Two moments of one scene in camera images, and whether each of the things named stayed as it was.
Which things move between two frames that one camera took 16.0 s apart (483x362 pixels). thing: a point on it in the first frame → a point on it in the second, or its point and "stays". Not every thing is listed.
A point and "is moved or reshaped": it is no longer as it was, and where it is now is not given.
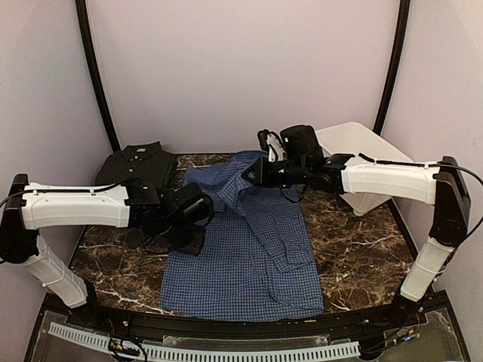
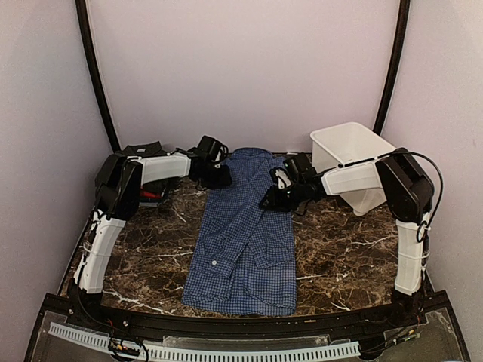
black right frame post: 403,23 stays
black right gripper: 262,176 → 275,201
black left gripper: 195,245 → 226,179
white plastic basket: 350,139 stays
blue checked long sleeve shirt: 254,262 is moved or reshaped
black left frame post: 82,19 stays
